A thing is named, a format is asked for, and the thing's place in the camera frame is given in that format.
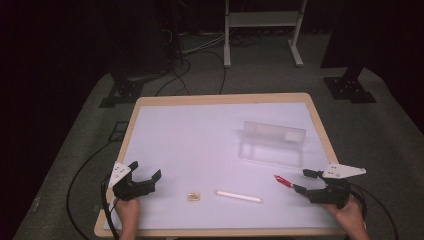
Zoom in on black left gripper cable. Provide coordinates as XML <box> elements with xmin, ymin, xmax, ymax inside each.
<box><xmin>100</xmin><ymin>173</ymin><xmax>120</xmax><ymax>240</ymax></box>

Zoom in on person's right hand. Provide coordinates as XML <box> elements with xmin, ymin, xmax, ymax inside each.
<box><xmin>322</xmin><ymin>196</ymin><xmax>367</xmax><ymax>232</ymax></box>

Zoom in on white metal stand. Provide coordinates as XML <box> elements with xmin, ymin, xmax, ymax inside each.
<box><xmin>223</xmin><ymin>0</ymin><xmax>308</xmax><ymax>68</ymax></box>

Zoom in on person's left hand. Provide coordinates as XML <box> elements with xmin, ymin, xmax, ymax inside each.
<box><xmin>114</xmin><ymin>196</ymin><xmax>142</xmax><ymax>230</ymax></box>

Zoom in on black square floor frame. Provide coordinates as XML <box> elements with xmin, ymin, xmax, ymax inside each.
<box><xmin>107</xmin><ymin>120</ymin><xmax>130</xmax><ymax>143</ymax></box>

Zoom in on white table with wooden edge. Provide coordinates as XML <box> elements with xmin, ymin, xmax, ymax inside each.
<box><xmin>93</xmin><ymin>92</ymin><xmax>348</xmax><ymax>238</ymax></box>

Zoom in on clear plastic pencil case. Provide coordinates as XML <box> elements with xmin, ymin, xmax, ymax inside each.
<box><xmin>237</xmin><ymin>120</ymin><xmax>307</xmax><ymax>169</ymax></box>

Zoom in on black stand base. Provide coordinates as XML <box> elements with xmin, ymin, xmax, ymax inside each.
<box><xmin>99</xmin><ymin>72</ymin><xmax>146</xmax><ymax>109</ymax></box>
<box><xmin>323</xmin><ymin>66</ymin><xmax>378</xmax><ymax>104</ymax></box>

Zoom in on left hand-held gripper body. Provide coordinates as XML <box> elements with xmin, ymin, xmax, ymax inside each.
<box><xmin>108</xmin><ymin>161</ymin><xmax>158</xmax><ymax>202</ymax></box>

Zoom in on white pencil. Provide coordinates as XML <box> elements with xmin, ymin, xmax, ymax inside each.
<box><xmin>214</xmin><ymin>189</ymin><xmax>264</xmax><ymax>204</ymax></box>

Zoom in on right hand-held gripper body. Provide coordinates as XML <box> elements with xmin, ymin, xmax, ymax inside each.
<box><xmin>306</xmin><ymin>162</ymin><xmax>367</xmax><ymax>210</ymax></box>

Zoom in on black cable on floor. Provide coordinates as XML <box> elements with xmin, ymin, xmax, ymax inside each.
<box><xmin>154</xmin><ymin>49</ymin><xmax>228</xmax><ymax>97</ymax></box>

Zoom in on red pen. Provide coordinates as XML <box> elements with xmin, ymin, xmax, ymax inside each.
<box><xmin>274</xmin><ymin>174</ymin><xmax>295</xmax><ymax>189</ymax></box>

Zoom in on white cables on floor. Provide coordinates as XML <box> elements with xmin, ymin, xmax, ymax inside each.
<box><xmin>179</xmin><ymin>30</ymin><xmax>228</xmax><ymax>55</ymax></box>

